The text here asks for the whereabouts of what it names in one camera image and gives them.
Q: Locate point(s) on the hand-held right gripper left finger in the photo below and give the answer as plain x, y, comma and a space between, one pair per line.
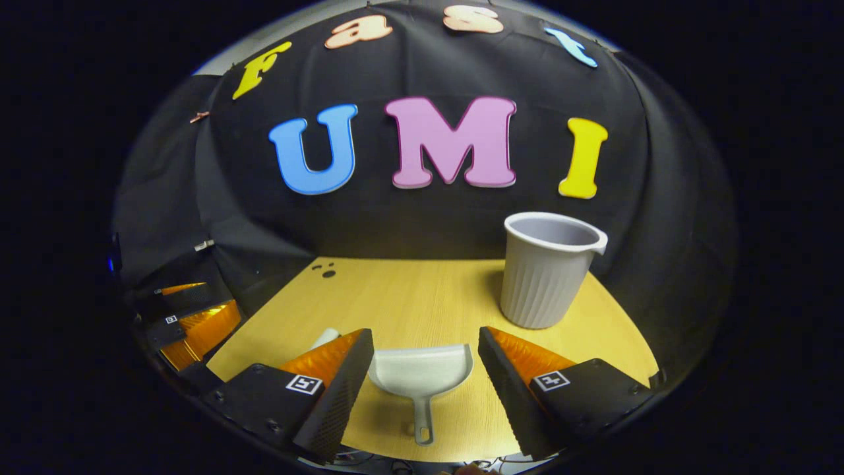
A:
343, 389

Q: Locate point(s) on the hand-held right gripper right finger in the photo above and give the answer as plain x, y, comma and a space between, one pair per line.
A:
501, 389

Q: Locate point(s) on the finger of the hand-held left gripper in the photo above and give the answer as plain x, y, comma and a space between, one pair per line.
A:
191, 300
204, 330

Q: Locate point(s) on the white dustpan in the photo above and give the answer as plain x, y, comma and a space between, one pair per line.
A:
419, 373

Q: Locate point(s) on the white ribbed garbage bin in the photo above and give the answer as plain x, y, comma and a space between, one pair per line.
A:
544, 284

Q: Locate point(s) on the wooden desktop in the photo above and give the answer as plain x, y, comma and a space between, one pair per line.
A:
422, 297

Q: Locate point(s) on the silver metal clip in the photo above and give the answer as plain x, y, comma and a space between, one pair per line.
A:
204, 245

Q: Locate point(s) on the copper metal clip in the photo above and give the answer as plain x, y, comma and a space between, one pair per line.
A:
199, 117

